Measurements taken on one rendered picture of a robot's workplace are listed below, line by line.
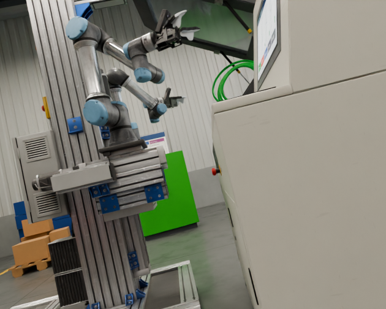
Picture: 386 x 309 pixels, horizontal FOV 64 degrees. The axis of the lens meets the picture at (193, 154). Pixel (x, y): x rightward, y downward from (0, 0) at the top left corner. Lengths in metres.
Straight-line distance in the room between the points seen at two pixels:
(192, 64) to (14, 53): 4.81
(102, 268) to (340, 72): 1.48
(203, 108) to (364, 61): 7.76
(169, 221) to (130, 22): 6.19
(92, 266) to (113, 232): 0.21
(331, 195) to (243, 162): 0.25
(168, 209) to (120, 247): 3.34
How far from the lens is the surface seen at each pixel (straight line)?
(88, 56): 1.62
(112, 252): 1.81
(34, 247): 5.44
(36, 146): 1.85
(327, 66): 0.93
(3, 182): 9.40
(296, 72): 0.91
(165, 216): 5.09
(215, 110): 0.85
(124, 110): 1.64
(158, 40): 1.46
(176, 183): 5.11
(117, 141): 1.58
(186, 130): 8.47
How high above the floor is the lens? 0.79
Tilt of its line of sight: 4 degrees up
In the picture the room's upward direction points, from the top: 14 degrees counter-clockwise
